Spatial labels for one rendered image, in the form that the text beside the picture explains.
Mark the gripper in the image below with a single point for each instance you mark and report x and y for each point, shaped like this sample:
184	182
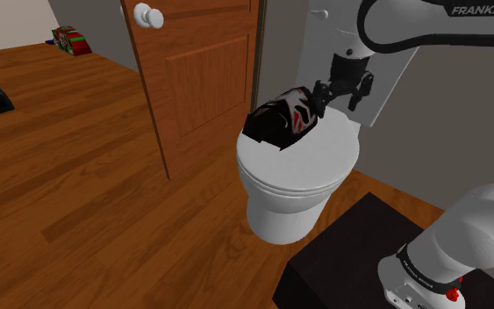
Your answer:
349	70

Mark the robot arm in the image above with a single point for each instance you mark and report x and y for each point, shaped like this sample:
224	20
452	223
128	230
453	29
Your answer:
464	239

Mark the black red white helmet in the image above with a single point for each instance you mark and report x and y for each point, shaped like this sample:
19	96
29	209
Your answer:
278	120

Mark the white toilet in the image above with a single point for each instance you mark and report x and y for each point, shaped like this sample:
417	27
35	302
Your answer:
302	167

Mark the brown wooden door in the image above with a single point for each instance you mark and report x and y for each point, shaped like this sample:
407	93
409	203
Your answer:
204	85

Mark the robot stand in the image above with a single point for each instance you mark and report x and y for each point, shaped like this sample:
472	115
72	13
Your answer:
349	256

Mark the red green box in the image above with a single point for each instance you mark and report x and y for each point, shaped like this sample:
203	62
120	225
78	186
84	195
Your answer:
72	40

